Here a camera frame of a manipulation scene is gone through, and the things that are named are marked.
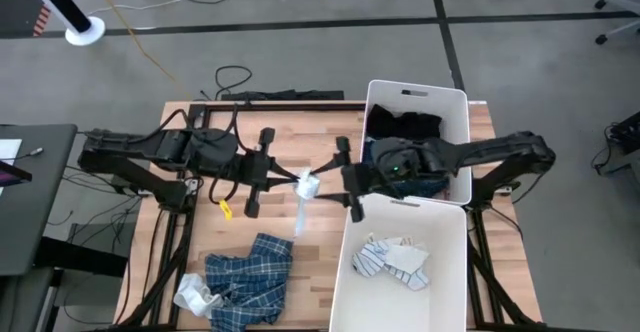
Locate black pole white round base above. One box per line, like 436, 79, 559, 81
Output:
14, 0, 107, 47

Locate black power strip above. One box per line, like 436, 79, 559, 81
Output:
221, 89, 346, 102

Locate black hazard-striped floor mat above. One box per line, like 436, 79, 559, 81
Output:
0, 0, 71, 39

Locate grey plug cable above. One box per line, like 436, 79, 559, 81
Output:
0, 146, 45, 164

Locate white paper sheet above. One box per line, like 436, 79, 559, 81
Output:
0, 138, 24, 197

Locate grey office chair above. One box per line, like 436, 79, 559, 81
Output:
593, 0, 640, 46

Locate yellow cable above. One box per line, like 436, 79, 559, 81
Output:
82, 0, 177, 83

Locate black desk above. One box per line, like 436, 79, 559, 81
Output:
0, 123, 80, 278

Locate white knit sock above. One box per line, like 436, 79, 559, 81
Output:
383, 244, 431, 274

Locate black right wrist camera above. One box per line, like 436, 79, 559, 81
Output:
372, 139, 422, 186

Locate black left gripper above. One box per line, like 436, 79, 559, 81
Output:
233, 126, 305, 220

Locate white floor cable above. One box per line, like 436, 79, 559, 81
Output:
87, 0, 220, 16

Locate blue plaid cloth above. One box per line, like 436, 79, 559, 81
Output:
203, 232, 295, 332

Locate pale white thin sock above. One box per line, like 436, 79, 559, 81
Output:
292, 167, 322, 238

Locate black looped floor cable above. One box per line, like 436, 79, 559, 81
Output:
199, 64, 254, 101

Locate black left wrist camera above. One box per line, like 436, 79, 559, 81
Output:
191, 127, 240, 171

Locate navy dotted garment white waistband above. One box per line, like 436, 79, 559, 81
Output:
360, 139, 451, 199

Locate black floor equipment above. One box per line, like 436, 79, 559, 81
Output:
591, 110, 640, 177

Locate black cloth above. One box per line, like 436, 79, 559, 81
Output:
366, 103, 444, 143

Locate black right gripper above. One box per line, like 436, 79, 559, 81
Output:
309, 135, 376, 224

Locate white crumpled garment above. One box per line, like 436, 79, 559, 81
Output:
172, 272, 225, 320

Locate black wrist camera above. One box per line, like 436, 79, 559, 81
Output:
191, 127, 240, 171
372, 139, 422, 186

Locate white dark-striped sock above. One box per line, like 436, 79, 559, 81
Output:
387, 265, 431, 292
351, 241, 392, 279

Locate white perforated plastic basket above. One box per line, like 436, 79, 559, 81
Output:
328, 193, 470, 332
360, 78, 474, 207

